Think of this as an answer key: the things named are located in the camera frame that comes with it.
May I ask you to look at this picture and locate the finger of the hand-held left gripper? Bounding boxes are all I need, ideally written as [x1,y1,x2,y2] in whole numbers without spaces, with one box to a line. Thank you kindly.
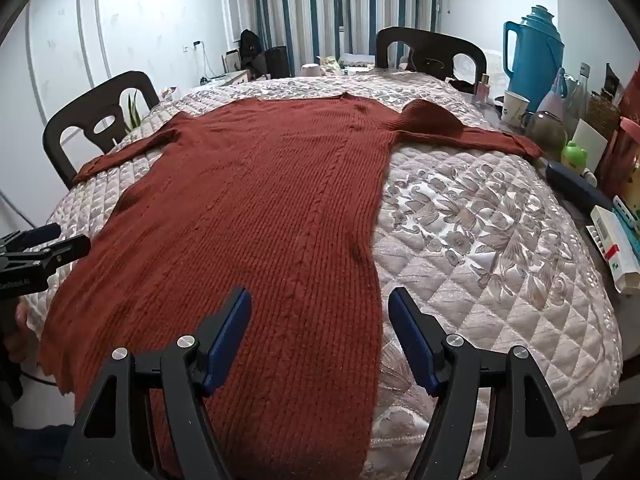
[47,235,92,263]
[22,224,62,248]

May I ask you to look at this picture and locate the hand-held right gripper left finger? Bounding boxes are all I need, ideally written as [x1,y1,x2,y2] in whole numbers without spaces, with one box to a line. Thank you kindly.
[62,286,253,480]

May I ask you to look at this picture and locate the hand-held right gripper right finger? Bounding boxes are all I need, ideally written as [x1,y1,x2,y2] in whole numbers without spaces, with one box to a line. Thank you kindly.
[387,287,583,480]

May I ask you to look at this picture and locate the rust red knit sweater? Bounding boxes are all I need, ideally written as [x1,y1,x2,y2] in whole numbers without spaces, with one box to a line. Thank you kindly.
[39,94,545,480]

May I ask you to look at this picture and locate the person's left hand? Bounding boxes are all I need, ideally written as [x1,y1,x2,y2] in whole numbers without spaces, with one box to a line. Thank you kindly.
[2,301,32,361]

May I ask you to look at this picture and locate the quilted floral blanket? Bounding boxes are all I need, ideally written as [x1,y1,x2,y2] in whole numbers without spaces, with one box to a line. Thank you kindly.
[25,67,623,480]

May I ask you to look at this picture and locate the dark wooden chair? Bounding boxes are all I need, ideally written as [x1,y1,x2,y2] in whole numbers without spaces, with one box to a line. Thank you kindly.
[375,26,488,81]
[42,71,161,191]

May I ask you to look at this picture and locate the green plant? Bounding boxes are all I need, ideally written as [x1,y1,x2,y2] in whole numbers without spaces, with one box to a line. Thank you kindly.
[127,92,143,131]

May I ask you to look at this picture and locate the dark blue case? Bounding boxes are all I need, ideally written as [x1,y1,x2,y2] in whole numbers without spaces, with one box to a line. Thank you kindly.
[545,161,618,211]

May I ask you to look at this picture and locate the white medicine box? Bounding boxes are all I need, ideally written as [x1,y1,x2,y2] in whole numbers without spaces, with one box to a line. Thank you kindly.
[590,205,640,293]

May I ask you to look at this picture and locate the white cabinet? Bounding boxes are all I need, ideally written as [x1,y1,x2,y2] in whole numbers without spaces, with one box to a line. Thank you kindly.
[207,70,248,92]

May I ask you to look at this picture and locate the glass teapot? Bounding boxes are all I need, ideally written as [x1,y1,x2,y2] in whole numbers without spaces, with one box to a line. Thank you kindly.
[522,110,568,158]

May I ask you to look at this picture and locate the green baby bottle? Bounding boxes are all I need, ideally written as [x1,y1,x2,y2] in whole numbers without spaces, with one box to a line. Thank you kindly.
[561,140,593,170]

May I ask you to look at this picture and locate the white mug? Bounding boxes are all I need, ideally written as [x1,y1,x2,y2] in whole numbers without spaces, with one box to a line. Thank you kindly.
[501,91,532,128]

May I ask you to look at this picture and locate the teal plastic box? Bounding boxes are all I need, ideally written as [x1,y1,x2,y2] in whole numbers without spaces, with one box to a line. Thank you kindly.
[612,195,640,231]

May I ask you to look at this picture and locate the white card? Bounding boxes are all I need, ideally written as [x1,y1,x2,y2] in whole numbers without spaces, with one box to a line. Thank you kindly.
[570,119,608,173]

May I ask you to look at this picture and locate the black backpack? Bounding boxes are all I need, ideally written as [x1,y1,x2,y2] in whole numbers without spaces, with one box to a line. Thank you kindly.
[239,29,263,68]

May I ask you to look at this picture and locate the red plastic container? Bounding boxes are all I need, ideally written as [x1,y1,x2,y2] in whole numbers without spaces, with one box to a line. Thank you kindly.
[597,116,640,198]

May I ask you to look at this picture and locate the woven basket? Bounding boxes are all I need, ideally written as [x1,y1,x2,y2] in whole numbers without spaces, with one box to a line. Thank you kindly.
[585,92,621,141]

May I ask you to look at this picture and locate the clear glass bottle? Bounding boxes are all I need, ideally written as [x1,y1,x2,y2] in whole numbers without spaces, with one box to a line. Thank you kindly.
[567,62,593,128]

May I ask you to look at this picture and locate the blue thermos jug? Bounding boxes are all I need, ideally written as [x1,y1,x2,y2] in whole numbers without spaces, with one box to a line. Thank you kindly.
[502,5,568,106]

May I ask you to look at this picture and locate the striped curtains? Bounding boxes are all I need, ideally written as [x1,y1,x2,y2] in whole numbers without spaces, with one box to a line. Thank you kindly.
[240,0,441,81]

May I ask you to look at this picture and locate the black cable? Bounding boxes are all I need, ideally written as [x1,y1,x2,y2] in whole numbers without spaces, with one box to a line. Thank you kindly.
[20,370,58,387]

